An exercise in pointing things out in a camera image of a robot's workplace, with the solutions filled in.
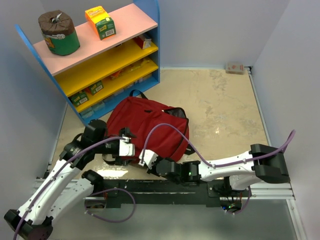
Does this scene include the green brown wrapped roll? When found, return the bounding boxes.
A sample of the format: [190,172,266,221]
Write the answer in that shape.
[38,10,80,56]

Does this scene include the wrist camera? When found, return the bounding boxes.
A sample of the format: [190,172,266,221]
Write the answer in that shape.
[118,136,135,157]
[138,149,158,170]

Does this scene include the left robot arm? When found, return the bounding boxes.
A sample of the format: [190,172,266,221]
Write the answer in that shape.
[4,119,135,240]

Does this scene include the green sponge box upper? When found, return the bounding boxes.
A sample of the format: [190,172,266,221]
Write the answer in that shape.
[85,80,104,95]

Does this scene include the orange green sponge box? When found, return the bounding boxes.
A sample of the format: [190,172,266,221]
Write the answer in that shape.
[84,5,117,40]

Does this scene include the small pink card box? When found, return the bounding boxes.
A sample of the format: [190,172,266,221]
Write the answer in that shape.
[225,62,245,75]

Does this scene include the green sponge box lower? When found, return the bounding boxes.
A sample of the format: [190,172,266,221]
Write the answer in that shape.
[69,90,89,107]

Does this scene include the red white box on shelf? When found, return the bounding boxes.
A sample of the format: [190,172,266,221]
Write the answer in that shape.
[133,34,152,50]

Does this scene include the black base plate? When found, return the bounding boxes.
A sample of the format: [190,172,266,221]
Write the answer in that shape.
[74,178,253,209]

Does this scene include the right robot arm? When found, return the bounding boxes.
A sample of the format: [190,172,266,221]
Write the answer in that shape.
[139,144,290,197]

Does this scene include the red backpack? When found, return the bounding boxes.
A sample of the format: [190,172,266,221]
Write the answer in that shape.
[106,91,195,164]

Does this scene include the colourful shelf unit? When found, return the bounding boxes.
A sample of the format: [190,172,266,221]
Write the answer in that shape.
[16,0,160,119]

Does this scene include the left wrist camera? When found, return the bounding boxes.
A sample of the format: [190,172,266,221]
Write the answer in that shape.
[118,136,135,157]

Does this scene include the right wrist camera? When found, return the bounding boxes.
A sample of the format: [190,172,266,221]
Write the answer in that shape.
[138,149,158,170]

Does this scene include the aluminium rail frame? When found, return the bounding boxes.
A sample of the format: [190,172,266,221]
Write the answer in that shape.
[50,68,304,240]

